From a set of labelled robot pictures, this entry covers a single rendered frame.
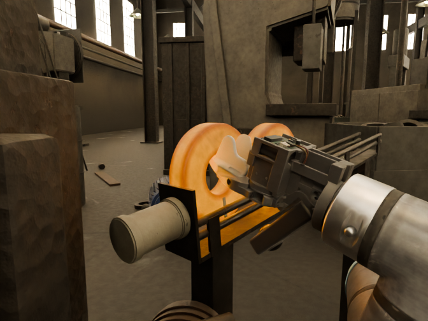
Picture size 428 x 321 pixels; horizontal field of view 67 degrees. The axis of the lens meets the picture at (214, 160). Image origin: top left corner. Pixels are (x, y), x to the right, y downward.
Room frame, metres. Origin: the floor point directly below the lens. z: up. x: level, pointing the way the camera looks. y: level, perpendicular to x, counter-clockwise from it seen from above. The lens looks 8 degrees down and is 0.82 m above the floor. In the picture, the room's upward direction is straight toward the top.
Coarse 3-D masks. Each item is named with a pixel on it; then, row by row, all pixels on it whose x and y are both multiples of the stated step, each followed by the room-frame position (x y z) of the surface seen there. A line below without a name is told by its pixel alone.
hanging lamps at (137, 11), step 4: (424, 0) 11.02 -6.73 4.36; (416, 4) 11.25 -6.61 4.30; (420, 4) 11.42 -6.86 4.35; (424, 4) 11.42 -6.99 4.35; (136, 8) 12.48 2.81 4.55; (132, 12) 12.35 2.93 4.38; (136, 12) 12.29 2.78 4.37; (140, 12) 12.37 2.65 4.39; (132, 16) 12.68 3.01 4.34; (136, 16) 12.75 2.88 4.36; (140, 16) 12.76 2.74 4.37; (384, 28) 15.05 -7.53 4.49; (384, 32) 15.28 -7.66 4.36; (388, 32) 15.10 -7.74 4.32; (168, 36) 16.32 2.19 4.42
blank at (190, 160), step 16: (192, 128) 0.49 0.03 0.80; (208, 128) 0.48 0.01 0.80; (224, 128) 0.50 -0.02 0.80; (192, 144) 0.45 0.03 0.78; (208, 144) 0.47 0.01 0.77; (176, 160) 0.45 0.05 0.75; (192, 160) 0.45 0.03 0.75; (208, 160) 0.47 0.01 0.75; (176, 176) 0.45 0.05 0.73; (192, 176) 0.45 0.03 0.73; (208, 192) 0.47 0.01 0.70; (224, 192) 0.50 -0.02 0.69; (208, 208) 0.47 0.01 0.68
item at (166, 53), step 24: (168, 48) 4.27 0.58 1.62; (192, 48) 4.23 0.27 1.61; (168, 72) 4.27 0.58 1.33; (192, 72) 4.23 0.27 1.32; (168, 96) 4.27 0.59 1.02; (192, 96) 4.23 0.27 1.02; (168, 120) 4.27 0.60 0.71; (192, 120) 4.22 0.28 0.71; (168, 144) 4.28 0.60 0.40; (168, 168) 4.28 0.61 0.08
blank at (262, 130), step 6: (258, 126) 0.60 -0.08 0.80; (264, 126) 0.59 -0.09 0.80; (270, 126) 0.59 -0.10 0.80; (276, 126) 0.60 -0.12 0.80; (282, 126) 0.62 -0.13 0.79; (252, 132) 0.59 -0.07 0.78; (258, 132) 0.58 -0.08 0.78; (264, 132) 0.57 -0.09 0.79; (270, 132) 0.59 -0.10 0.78; (276, 132) 0.60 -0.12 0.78; (282, 132) 0.62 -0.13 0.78; (288, 132) 0.63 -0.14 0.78; (252, 138) 0.58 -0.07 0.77; (252, 144) 0.57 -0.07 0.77
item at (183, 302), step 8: (168, 304) 0.47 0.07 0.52; (176, 304) 0.45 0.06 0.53; (184, 304) 0.45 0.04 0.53; (192, 304) 0.45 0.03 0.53; (200, 304) 0.46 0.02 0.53; (160, 312) 0.45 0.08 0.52; (168, 312) 0.44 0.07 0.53; (176, 312) 0.43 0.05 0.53; (184, 312) 0.43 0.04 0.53; (192, 312) 0.43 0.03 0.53; (200, 312) 0.44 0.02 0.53; (208, 312) 0.45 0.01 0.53; (216, 312) 0.46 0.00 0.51; (152, 320) 0.46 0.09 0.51; (160, 320) 0.43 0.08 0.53; (168, 320) 0.42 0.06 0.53; (176, 320) 0.42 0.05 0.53; (184, 320) 0.42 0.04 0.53; (192, 320) 0.42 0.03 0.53
